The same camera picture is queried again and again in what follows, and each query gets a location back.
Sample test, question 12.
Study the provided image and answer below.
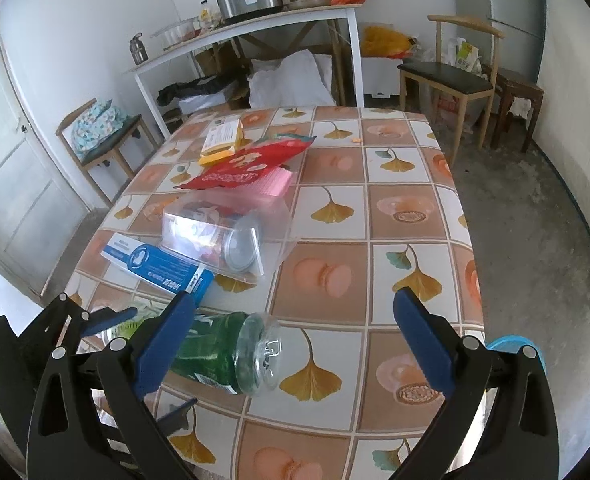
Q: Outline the wooden chair with black seat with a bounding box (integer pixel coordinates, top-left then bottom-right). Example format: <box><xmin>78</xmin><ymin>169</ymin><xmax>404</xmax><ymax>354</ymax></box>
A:
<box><xmin>397</xmin><ymin>14</ymin><xmax>505</xmax><ymax>150</ymax></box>

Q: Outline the yellow mesh bag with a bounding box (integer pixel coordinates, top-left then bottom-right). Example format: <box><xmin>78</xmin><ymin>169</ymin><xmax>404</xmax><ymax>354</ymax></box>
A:
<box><xmin>362</xmin><ymin>25</ymin><xmax>416</xmax><ymax>58</ymax></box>

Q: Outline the white mattress with blue edge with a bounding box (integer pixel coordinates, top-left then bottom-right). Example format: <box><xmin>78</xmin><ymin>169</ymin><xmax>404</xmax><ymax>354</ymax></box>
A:
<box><xmin>535</xmin><ymin>0</ymin><xmax>590</xmax><ymax>311</ymax></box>

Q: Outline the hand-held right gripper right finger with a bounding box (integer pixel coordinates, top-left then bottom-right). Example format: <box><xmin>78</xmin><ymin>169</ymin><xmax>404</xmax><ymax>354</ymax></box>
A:
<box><xmin>392</xmin><ymin>287</ymin><xmax>561</xmax><ymax>480</ymax></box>

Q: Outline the pink tissue packet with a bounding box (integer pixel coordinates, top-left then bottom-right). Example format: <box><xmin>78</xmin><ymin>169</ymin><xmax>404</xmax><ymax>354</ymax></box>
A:
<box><xmin>242</xmin><ymin>167</ymin><xmax>297</xmax><ymax>200</ymax></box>

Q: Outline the brown cardboard box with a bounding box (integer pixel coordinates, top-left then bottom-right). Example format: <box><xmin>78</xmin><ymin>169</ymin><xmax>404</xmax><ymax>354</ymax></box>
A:
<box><xmin>195</xmin><ymin>45</ymin><xmax>241</xmax><ymax>78</ymax></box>

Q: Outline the clear plastic bag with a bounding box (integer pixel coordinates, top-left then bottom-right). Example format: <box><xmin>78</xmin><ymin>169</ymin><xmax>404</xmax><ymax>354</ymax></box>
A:
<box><xmin>161</xmin><ymin>192</ymin><xmax>300</xmax><ymax>282</ymax></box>

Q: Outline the blue plastic basket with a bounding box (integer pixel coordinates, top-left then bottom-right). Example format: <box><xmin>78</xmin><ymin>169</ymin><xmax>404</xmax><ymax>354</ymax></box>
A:
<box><xmin>485</xmin><ymin>335</ymin><xmax>547</xmax><ymax>378</ymax></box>

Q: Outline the table with patterned cloth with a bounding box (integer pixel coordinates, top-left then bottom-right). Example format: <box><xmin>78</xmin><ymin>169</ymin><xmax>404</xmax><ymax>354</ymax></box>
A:
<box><xmin>65</xmin><ymin>105</ymin><xmax>486</xmax><ymax>480</ymax></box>

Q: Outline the clear plastic container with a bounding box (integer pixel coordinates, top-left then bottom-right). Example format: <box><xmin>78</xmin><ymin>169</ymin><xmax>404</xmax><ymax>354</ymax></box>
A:
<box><xmin>151</xmin><ymin>21</ymin><xmax>198</xmax><ymax>51</ymax></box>

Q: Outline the yellow medicine box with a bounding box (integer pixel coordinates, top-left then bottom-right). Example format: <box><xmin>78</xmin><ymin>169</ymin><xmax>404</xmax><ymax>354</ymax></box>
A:
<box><xmin>197</xmin><ymin>114</ymin><xmax>246</xmax><ymax>167</ymax></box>

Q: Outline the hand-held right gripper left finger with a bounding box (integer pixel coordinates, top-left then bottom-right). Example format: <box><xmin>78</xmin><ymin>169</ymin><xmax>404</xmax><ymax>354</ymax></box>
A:
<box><xmin>26</xmin><ymin>290</ymin><xmax>198</xmax><ymax>480</ymax></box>

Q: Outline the white sack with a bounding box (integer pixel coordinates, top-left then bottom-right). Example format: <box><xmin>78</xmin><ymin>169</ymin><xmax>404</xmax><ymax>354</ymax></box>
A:
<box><xmin>247</xmin><ymin>49</ymin><xmax>333</xmax><ymax>109</ymax></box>

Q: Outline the dark wooden stool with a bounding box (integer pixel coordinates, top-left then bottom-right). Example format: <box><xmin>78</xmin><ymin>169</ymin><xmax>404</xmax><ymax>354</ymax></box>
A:
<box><xmin>482</xmin><ymin>62</ymin><xmax>545</xmax><ymax>153</ymax></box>

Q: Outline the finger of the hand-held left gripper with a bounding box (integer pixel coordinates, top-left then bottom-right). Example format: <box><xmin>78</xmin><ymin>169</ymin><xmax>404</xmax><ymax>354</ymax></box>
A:
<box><xmin>150</xmin><ymin>396</ymin><xmax>198</xmax><ymax>438</ymax></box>
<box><xmin>20</xmin><ymin>292</ymin><xmax>138</xmax><ymax>361</ymax></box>

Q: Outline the white side table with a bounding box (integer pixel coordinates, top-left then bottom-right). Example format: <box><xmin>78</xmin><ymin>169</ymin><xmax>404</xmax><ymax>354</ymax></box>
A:
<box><xmin>124</xmin><ymin>2</ymin><xmax>365</xmax><ymax>138</ymax></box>

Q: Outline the floral cushion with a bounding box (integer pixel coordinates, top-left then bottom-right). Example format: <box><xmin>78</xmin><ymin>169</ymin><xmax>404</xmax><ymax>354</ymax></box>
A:
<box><xmin>71</xmin><ymin>100</ymin><xmax>128</xmax><ymax>153</ymax></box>

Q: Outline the white foam box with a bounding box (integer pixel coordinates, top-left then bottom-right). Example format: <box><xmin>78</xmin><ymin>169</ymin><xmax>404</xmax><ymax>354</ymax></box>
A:
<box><xmin>362</xmin><ymin>55</ymin><xmax>401</xmax><ymax>101</ymax></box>

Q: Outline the red snack packet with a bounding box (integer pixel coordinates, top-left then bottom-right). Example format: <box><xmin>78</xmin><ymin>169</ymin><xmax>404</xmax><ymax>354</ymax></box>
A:
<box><xmin>174</xmin><ymin>132</ymin><xmax>317</xmax><ymax>192</ymax></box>

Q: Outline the green plastic bottle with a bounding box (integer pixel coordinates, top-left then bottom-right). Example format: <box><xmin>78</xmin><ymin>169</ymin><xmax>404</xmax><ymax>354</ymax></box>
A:
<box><xmin>102</xmin><ymin>310</ymin><xmax>282</xmax><ymax>397</ymax></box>

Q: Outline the white panelled door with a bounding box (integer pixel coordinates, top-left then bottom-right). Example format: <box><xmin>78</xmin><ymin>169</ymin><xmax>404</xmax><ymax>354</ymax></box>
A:
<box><xmin>0</xmin><ymin>15</ymin><xmax>98</xmax><ymax>306</ymax></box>

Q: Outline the white green shopping bag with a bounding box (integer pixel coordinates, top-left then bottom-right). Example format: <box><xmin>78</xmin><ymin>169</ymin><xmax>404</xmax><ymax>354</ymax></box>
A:
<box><xmin>448</xmin><ymin>37</ymin><xmax>481</xmax><ymax>73</ymax></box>

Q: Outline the black cloth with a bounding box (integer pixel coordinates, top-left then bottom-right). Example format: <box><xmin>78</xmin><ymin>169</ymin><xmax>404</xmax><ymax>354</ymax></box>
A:
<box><xmin>156</xmin><ymin>76</ymin><xmax>241</xmax><ymax>107</ymax></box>

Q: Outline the wooden chair with cushion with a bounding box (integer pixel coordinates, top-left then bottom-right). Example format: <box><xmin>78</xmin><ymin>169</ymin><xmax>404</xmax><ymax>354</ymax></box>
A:
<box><xmin>56</xmin><ymin>97</ymin><xmax>160</xmax><ymax>206</ymax></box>

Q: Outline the blue white toothpaste box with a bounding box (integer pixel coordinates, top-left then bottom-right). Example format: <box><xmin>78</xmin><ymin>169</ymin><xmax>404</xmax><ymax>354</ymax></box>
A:
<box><xmin>100</xmin><ymin>232</ymin><xmax>216</xmax><ymax>306</ymax></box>

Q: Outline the clear bag under chair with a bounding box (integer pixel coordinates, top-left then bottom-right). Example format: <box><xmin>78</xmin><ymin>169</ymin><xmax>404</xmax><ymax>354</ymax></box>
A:
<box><xmin>427</xmin><ymin>90</ymin><xmax>476</xmax><ymax>133</ymax></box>

